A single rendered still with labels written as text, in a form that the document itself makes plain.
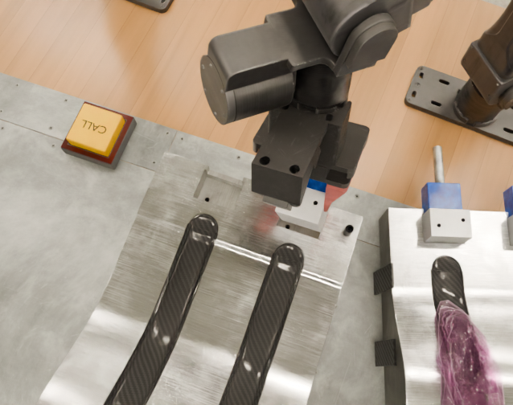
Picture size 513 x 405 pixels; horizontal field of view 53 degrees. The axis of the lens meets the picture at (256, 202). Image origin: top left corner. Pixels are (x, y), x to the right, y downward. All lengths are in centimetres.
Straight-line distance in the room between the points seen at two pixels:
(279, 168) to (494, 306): 38
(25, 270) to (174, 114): 30
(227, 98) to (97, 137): 38
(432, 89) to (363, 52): 46
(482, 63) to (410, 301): 30
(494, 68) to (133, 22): 54
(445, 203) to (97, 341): 45
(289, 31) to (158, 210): 31
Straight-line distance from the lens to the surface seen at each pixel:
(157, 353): 61
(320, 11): 39
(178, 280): 62
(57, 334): 73
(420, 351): 63
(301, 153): 42
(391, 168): 77
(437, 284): 68
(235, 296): 61
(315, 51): 41
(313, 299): 61
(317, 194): 57
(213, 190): 67
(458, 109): 82
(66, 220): 76
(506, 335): 68
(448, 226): 67
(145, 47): 86
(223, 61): 39
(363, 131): 52
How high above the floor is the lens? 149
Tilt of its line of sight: 71 degrees down
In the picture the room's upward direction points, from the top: straight up
